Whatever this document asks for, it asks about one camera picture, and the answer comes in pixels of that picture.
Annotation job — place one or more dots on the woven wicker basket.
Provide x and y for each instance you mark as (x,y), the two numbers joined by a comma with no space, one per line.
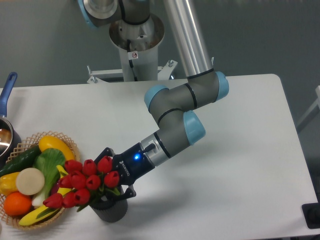
(29,142)

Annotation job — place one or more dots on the yellow bell pepper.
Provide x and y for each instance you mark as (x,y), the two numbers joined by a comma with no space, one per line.
(8,183)

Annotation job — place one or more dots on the green bok choy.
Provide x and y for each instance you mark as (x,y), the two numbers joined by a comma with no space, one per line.
(51,175)

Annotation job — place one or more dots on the beige round disc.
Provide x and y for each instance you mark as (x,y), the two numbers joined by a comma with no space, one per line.
(30,181)

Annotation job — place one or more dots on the blue handled saucepan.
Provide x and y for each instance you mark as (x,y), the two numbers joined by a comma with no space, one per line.
(9,138)

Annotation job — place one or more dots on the black box at edge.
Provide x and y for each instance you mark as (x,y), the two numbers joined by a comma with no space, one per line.
(311,212)

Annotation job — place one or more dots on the yellow squash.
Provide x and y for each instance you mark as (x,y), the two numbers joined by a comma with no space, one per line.
(56,147)

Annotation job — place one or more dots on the red tulip bouquet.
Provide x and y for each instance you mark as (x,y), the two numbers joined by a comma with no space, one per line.
(87,182)

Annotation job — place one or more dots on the orange fruit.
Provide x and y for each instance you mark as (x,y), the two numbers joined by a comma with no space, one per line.
(17,204)

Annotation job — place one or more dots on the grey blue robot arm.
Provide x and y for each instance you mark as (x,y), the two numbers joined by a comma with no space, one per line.
(172,109)

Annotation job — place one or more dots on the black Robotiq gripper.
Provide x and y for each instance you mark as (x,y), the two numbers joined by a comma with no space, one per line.
(130,165)

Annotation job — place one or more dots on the purple red vegetable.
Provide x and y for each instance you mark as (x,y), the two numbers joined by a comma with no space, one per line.
(54,189)

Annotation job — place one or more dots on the dark green cucumber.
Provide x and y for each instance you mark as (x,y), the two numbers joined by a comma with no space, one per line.
(22,161)

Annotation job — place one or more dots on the yellow banana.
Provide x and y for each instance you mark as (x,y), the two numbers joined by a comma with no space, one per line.
(43,212)

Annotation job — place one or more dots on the dark grey ribbed vase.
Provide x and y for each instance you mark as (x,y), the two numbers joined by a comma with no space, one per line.
(109,210)

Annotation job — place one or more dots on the white frame at right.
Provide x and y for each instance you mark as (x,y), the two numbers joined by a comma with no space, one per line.
(310,113)

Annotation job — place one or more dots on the white metal base frame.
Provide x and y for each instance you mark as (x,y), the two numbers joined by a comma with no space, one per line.
(110,73)

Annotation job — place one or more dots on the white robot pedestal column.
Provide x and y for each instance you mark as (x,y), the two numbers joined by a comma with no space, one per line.
(134,40)

